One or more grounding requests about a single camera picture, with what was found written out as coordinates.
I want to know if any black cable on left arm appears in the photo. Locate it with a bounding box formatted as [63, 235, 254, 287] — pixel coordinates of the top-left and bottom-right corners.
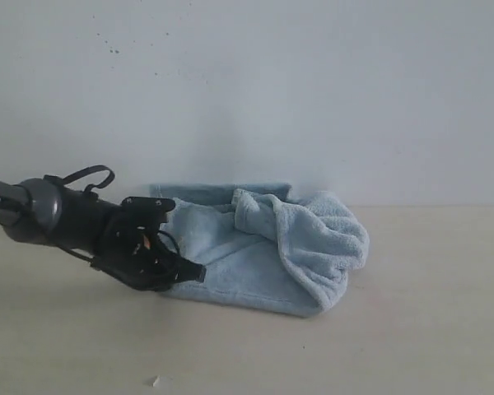
[44, 165, 115, 194]

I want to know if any light blue terry towel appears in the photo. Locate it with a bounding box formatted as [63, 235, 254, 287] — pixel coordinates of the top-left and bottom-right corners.
[150, 182, 370, 318]

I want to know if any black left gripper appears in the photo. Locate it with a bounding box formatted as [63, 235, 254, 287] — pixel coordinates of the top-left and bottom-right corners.
[91, 214, 207, 291]

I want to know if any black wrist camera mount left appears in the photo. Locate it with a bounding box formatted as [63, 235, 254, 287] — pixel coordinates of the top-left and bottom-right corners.
[121, 197, 176, 227]

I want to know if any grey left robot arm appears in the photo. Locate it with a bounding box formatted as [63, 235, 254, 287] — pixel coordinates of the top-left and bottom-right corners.
[0, 178, 206, 292]

